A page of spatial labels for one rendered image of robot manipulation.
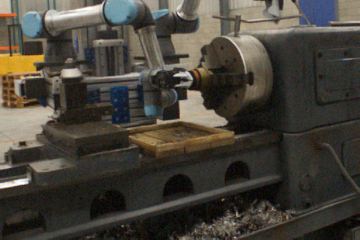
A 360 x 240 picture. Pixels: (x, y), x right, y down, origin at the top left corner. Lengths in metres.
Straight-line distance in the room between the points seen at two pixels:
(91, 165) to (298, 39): 0.86
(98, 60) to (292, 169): 1.14
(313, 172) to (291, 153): 0.14
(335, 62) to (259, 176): 0.54
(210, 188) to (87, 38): 1.17
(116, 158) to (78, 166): 0.11
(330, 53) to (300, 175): 0.49
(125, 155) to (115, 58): 1.11
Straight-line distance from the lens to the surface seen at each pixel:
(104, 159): 1.37
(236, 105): 1.74
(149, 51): 2.04
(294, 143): 1.78
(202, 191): 1.63
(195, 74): 1.70
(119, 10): 1.92
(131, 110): 2.34
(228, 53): 1.75
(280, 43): 1.76
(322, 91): 1.86
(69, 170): 1.34
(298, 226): 1.74
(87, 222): 1.48
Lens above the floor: 1.22
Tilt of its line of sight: 3 degrees down
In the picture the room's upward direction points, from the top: 3 degrees counter-clockwise
